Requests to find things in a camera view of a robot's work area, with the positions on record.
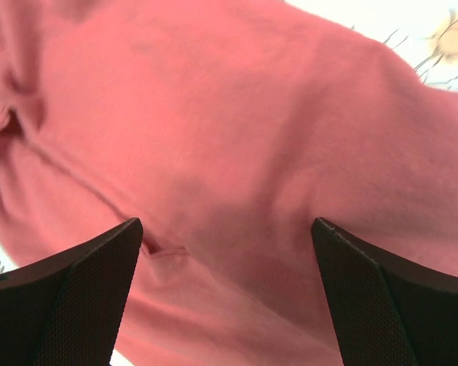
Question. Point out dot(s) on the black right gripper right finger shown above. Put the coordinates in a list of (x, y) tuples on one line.
[(386, 310)]

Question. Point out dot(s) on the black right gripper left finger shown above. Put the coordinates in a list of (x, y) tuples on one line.
[(67, 309)]

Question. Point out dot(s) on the dusty rose t shirt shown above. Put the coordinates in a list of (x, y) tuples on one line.
[(227, 128)]

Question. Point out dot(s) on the floral patterned table mat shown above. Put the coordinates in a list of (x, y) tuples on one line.
[(423, 33)]

